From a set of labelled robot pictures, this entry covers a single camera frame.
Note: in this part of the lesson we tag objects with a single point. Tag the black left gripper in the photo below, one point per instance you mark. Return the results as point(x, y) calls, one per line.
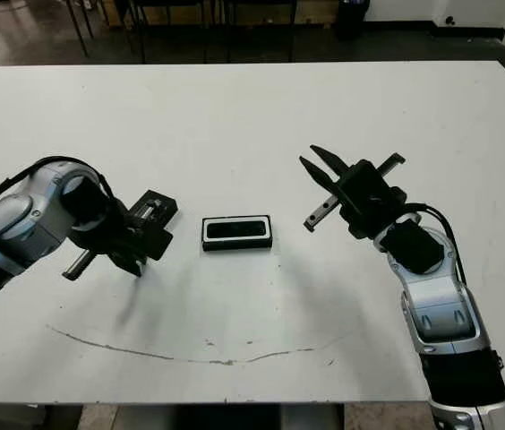
point(109, 228)

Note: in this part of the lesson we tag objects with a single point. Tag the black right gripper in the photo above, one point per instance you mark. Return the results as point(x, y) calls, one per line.
point(378, 221)

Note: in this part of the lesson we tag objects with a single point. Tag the black box lid with print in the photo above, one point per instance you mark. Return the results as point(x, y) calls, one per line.
point(163, 199)

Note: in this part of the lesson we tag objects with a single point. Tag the black phone-like camera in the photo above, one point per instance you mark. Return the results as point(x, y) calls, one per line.
point(234, 229)

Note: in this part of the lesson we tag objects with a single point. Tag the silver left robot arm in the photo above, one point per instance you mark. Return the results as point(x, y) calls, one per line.
point(19, 224)

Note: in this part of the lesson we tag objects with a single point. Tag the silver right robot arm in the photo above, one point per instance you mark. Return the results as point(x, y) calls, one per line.
point(440, 309)

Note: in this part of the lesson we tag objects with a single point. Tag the black box base white insert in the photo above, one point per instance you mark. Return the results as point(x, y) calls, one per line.
point(237, 246)

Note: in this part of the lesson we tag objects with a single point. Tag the black waste bin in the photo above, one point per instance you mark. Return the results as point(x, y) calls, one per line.
point(353, 20)

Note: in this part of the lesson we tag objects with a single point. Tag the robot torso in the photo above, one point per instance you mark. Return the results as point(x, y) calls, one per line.
point(230, 418)

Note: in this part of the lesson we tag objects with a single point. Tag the black door stop knob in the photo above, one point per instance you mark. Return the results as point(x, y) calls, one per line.
point(450, 20)

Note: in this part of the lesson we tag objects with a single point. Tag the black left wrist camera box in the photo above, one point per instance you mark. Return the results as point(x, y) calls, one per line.
point(156, 242)

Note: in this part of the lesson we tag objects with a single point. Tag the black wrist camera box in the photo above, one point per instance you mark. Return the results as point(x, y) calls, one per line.
point(364, 188)
point(156, 242)

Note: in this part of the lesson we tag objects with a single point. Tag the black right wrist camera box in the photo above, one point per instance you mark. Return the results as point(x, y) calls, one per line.
point(364, 188)

